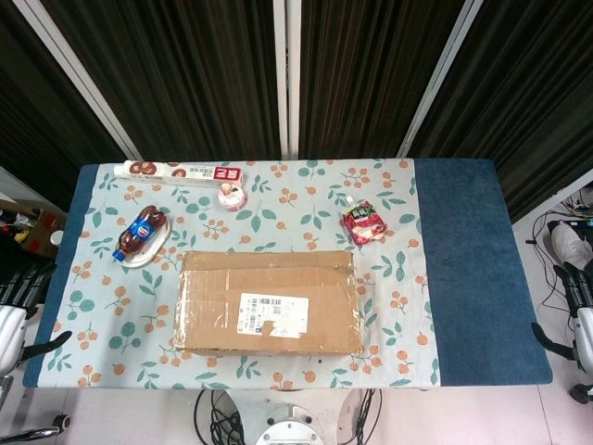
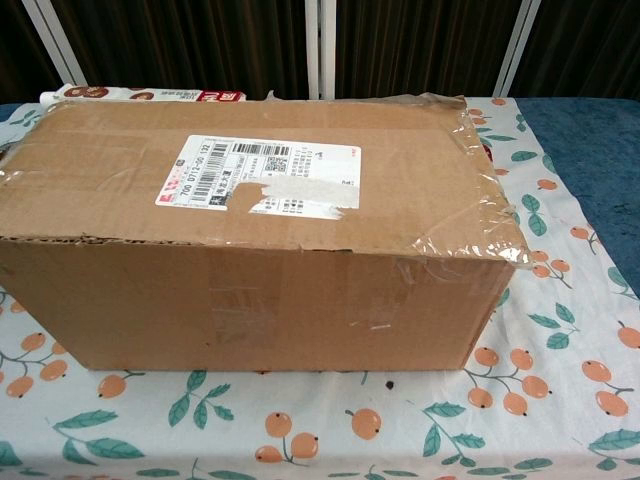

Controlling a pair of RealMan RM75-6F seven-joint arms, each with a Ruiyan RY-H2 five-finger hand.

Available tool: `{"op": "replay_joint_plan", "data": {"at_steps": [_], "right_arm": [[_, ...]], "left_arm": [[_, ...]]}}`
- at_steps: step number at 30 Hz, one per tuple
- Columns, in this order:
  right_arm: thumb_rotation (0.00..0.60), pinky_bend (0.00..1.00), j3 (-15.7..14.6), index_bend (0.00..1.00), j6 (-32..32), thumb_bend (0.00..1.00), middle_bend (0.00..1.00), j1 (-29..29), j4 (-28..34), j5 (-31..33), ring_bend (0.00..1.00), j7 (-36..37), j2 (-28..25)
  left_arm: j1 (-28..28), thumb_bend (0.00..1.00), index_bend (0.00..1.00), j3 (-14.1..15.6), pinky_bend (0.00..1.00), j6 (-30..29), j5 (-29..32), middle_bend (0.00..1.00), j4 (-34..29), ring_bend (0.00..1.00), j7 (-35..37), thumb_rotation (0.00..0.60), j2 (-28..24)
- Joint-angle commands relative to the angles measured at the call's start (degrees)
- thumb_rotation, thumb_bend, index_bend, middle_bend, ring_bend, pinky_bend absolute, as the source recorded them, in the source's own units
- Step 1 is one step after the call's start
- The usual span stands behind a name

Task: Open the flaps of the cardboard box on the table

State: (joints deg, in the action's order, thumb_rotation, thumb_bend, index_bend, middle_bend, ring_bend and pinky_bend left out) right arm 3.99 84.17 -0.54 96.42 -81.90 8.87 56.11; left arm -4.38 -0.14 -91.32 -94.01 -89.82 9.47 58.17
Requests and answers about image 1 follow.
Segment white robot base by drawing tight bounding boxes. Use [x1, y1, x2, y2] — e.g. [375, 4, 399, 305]
[231, 388, 353, 445]

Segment black floor cables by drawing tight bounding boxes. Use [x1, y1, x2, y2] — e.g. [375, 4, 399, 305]
[525, 194, 593, 325]

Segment black caster wheel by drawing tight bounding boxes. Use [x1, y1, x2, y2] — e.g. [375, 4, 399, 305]
[569, 383, 593, 405]

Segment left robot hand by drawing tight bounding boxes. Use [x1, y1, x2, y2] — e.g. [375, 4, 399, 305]
[0, 259, 74, 377]

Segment small pink dessert cup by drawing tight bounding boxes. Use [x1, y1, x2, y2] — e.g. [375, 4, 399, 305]
[217, 182, 248, 212]

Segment white oval plate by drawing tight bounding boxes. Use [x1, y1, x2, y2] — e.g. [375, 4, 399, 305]
[114, 215, 173, 269]

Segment black cable bundle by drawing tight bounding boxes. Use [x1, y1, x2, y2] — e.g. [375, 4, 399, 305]
[192, 388, 254, 445]
[351, 388, 384, 445]

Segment dark pleated curtain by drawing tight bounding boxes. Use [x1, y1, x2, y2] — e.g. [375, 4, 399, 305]
[410, 0, 593, 223]
[0, 0, 129, 210]
[298, 0, 464, 159]
[41, 0, 283, 161]

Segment red drink pouch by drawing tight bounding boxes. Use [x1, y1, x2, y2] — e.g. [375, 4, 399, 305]
[340, 194, 388, 247]

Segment black floor device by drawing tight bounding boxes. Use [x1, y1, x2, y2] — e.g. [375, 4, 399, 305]
[548, 219, 586, 234]

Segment Pepsi cola bottle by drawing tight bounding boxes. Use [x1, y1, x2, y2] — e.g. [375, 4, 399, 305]
[112, 205, 169, 262]

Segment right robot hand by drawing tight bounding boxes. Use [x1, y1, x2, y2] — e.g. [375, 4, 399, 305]
[531, 263, 593, 372]

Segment long white cookie box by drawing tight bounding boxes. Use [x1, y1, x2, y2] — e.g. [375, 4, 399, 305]
[113, 160, 246, 190]

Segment brown cardboard box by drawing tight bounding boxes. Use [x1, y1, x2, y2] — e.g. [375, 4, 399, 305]
[171, 249, 365, 358]

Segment carton with clutter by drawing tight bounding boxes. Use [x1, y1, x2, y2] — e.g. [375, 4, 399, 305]
[0, 198, 66, 261]

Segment floral tablecloth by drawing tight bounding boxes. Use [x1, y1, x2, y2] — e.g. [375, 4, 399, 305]
[34, 159, 441, 390]

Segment chrome chair leg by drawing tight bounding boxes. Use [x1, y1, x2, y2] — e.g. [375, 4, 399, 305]
[0, 413, 71, 444]

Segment white shoe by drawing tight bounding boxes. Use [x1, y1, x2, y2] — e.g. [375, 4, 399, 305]
[549, 221, 593, 266]

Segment blue table cover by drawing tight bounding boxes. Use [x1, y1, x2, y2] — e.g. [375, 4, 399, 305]
[21, 159, 555, 388]

